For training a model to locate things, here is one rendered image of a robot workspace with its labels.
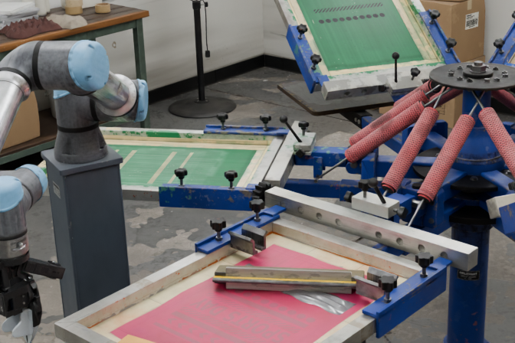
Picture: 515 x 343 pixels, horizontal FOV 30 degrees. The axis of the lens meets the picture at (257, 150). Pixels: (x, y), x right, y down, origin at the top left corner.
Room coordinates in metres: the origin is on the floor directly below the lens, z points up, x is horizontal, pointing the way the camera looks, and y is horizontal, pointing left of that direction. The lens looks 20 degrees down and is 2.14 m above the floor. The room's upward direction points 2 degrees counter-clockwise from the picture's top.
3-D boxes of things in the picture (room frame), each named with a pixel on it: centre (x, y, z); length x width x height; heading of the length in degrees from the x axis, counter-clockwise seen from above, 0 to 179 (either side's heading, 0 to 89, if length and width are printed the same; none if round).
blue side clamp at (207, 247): (2.46, 0.06, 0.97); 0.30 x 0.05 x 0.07; 138
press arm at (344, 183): (3.00, -0.09, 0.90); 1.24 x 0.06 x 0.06; 78
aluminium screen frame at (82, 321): (2.09, 0.02, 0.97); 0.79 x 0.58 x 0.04; 138
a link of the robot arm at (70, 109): (2.58, 0.50, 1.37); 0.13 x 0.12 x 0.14; 81
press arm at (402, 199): (2.51, -0.36, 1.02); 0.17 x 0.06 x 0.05; 138
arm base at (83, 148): (2.58, 0.50, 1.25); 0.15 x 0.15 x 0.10
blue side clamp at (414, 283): (2.08, -0.35, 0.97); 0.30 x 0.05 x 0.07; 138
